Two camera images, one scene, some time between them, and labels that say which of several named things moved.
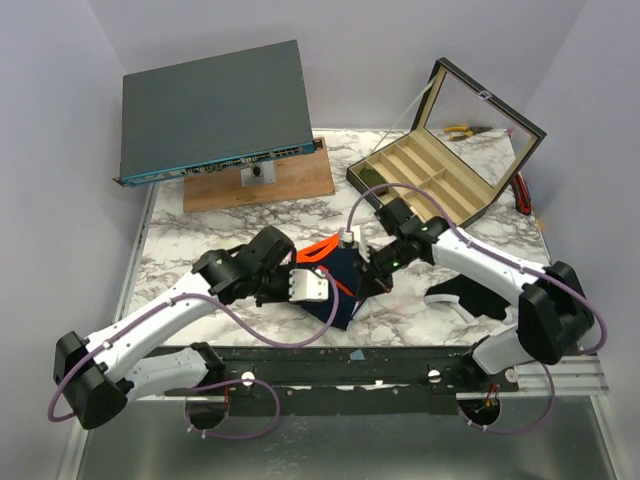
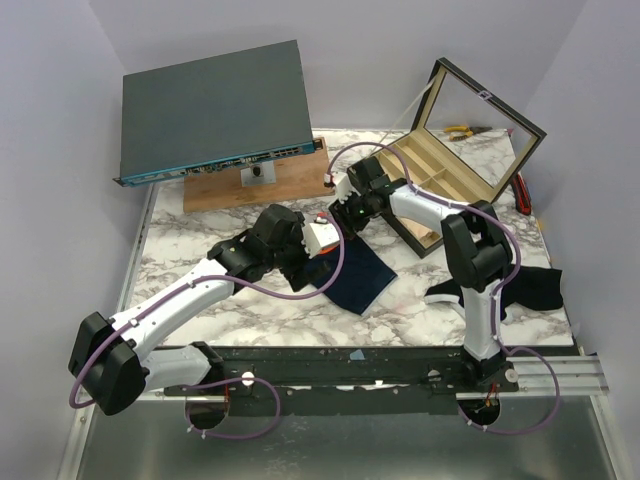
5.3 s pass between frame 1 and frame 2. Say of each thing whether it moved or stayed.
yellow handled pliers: stayed
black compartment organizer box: stayed
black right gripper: moved
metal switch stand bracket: stayed
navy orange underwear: moved
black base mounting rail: stayed
